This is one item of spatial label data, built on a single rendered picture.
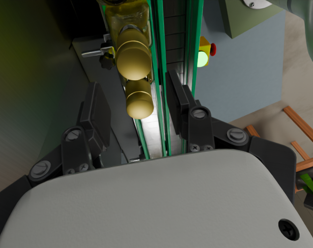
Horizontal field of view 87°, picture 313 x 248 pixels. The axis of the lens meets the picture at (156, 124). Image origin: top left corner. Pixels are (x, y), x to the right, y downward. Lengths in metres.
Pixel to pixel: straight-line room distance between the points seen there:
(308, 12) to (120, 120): 0.59
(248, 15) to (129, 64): 0.69
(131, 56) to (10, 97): 0.12
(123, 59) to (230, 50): 0.80
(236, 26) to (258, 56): 0.28
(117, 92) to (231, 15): 0.51
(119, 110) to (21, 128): 0.41
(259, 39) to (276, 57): 0.17
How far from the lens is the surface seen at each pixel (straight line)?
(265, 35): 0.99
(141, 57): 0.16
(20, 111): 0.22
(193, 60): 0.42
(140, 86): 0.21
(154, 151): 0.80
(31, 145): 0.22
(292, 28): 2.15
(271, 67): 1.13
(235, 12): 0.78
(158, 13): 0.36
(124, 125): 0.64
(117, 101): 0.56
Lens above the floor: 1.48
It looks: 41 degrees down
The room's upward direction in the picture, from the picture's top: 169 degrees clockwise
